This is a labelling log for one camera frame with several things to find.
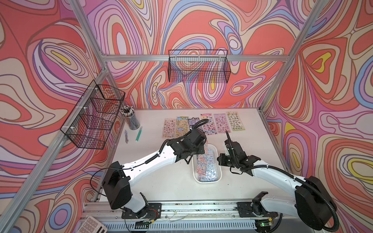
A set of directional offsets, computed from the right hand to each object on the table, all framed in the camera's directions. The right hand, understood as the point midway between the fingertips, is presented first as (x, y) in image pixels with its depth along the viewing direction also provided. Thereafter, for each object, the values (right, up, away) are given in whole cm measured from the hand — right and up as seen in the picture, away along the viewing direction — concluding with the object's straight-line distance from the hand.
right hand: (218, 162), depth 86 cm
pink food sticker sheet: (-33, +20, +22) cm, 44 cm away
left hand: (-9, +11, -8) cm, 16 cm away
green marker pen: (-54, +16, +19) cm, 60 cm away
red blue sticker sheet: (-7, -4, 0) cm, 8 cm away
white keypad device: (-65, -25, -18) cm, 71 cm away
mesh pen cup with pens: (-58, +31, +9) cm, 67 cm away
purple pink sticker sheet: (+8, +24, +25) cm, 35 cm away
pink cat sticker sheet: (-3, +20, +22) cm, 30 cm away
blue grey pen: (-63, +14, +17) cm, 66 cm away
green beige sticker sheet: (+19, +25, +26) cm, 41 cm away
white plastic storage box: (-1, +8, +5) cm, 10 cm away
